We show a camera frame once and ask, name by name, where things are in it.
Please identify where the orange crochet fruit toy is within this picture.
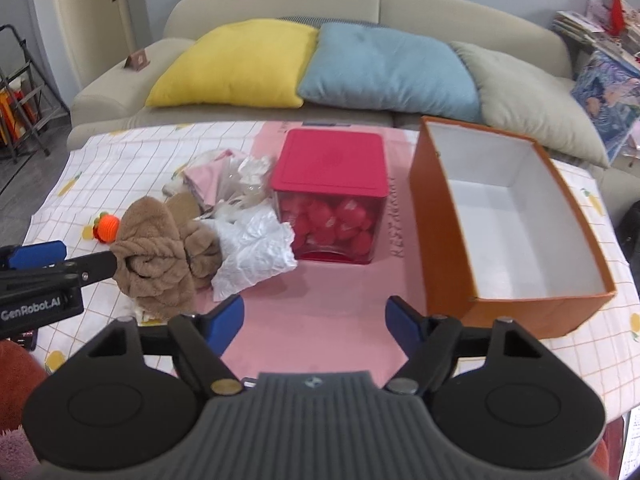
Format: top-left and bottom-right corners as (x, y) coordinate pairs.
(92, 211), (120, 244)

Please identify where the brown plush towel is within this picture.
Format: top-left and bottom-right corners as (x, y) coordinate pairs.
(110, 196), (222, 322)

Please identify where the white crinkled cloth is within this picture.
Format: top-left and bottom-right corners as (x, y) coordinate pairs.
(203, 200), (297, 302)

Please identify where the clear plastic bag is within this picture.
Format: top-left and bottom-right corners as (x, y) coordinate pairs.
(213, 155), (276, 221)

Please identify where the brown bear-shaped sponge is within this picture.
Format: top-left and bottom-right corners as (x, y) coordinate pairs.
(165, 192), (202, 224)

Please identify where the pink cloth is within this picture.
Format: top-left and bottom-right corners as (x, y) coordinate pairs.
(182, 148), (246, 209)

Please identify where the black metal rack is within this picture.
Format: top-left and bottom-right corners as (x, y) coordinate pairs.
(1, 24), (70, 165)

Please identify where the orange cardboard box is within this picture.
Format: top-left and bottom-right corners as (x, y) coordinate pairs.
(409, 117), (616, 339)

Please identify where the small brown stand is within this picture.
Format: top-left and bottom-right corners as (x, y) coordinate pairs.
(124, 49), (150, 72)

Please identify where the red lidded candy box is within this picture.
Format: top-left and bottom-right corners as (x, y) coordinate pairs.
(270, 128), (388, 264)

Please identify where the yellow pillow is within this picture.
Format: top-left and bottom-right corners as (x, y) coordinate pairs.
(145, 18), (319, 108)

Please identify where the wooden door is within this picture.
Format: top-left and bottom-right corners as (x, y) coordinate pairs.
(54, 0), (134, 88)

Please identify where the grey-beige pillow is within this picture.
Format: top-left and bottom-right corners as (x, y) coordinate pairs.
(451, 41), (610, 168)

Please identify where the blue floral bag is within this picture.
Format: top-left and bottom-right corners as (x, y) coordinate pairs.
(572, 50), (639, 162)

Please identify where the blue pillow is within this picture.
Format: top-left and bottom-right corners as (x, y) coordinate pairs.
(297, 23), (480, 122)

